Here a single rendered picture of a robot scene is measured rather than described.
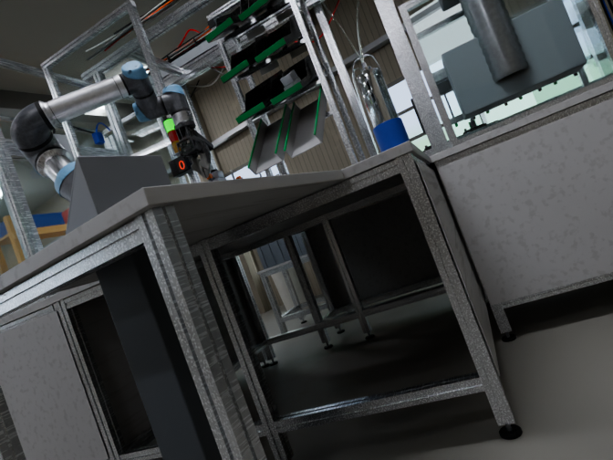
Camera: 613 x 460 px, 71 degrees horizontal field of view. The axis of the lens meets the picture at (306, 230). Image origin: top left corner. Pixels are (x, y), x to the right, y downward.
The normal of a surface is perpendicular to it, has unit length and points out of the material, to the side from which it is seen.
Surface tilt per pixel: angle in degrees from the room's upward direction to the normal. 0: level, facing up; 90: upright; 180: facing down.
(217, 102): 90
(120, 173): 90
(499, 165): 90
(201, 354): 90
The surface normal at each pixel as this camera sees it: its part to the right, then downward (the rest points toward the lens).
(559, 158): -0.34, 0.10
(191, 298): 0.80, -0.32
